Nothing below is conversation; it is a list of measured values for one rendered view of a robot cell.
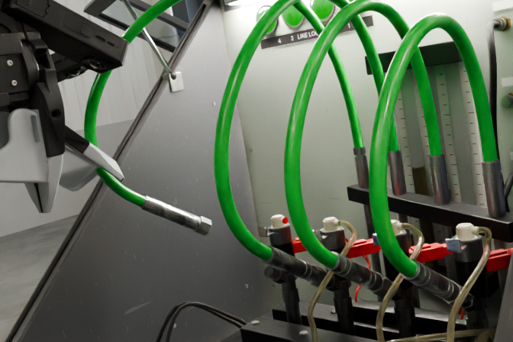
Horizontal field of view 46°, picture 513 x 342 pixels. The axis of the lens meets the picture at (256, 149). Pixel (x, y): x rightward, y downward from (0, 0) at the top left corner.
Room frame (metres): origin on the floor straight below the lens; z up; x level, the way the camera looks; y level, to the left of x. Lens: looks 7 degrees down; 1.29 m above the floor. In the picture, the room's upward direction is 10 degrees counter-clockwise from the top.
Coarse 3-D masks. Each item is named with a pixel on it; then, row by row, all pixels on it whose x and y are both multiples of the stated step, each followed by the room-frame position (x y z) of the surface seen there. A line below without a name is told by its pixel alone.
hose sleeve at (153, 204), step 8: (144, 200) 0.73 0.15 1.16; (152, 200) 0.74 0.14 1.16; (144, 208) 0.73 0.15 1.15; (152, 208) 0.73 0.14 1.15; (160, 208) 0.74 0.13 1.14; (168, 208) 0.74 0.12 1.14; (176, 208) 0.75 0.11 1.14; (160, 216) 0.74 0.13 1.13; (168, 216) 0.74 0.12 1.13; (176, 216) 0.75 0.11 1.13; (184, 216) 0.75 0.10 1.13; (192, 216) 0.76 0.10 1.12; (184, 224) 0.75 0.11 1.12; (192, 224) 0.75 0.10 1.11
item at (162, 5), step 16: (160, 0) 0.77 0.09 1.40; (176, 0) 0.77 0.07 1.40; (144, 16) 0.75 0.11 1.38; (304, 16) 0.85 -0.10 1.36; (128, 32) 0.74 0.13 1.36; (320, 32) 0.85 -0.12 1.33; (336, 48) 0.86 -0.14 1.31; (336, 64) 0.86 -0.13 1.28; (96, 80) 0.72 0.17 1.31; (96, 96) 0.72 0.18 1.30; (352, 96) 0.87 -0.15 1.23; (96, 112) 0.72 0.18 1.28; (352, 112) 0.86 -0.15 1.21; (352, 128) 0.87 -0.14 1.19; (96, 144) 0.72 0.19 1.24; (112, 176) 0.72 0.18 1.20; (128, 192) 0.73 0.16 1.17
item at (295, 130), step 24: (360, 0) 0.61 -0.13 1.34; (336, 24) 0.57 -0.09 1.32; (312, 48) 0.56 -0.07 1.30; (312, 72) 0.54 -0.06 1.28; (432, 96) 0.70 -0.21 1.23; (432, 120) 0.70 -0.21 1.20; (288, 144) 0.51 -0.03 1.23; (432, 144) 0.70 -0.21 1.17; (288, 168) 0.51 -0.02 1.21; (432, 168) 0.70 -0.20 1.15; (288, 192) 0.50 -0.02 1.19; (312, 240) 0.51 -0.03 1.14; (336, 264) 0.53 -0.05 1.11; (384, 288) 0.58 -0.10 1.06
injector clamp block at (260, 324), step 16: (304, 304) 0.77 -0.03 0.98; (320, 304) 0.76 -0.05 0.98; (256, 320) 0.74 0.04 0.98; (272, 320) 0.73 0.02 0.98; (304, 320) 0.73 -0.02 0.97; (320, 320) 0.71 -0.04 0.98; (336, 320) 0.70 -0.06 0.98; (368, 320) 0.68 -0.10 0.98; (256, 336) 0.71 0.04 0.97; (272, 336) 0.69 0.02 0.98; (288, 336) 0.68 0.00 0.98; (304, 336) 0.67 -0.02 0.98; (320, 336) 0.66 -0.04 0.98; (336, 336) 0.66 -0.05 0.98; (352, 336) 0.65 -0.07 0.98; (368, 336) 0.67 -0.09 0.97; (384, 336) 0.65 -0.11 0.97
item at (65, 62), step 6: (54, 54) 0.73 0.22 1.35; (54, 60) 0.73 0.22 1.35; (60, 60) 0.73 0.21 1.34; (66, 60) 0.73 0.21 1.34; (72, 60) 0.73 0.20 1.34; (54, 66) 0.72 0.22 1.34; (60, 66) 0.73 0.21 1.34; (66, 66) 0.73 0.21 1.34; (72, 66) 0.73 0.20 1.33; (78, 66) 0.74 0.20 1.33; (84, 66) 0.75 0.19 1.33; (60, 72) 0.73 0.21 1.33; (66, 72) 0.73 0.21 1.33; (72, 72) 0.74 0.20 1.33; (78, 72) 0.74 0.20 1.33; (84, 72) 0.76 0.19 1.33; (60, 78) 0.75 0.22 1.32; (66, 78) 0.75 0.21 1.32
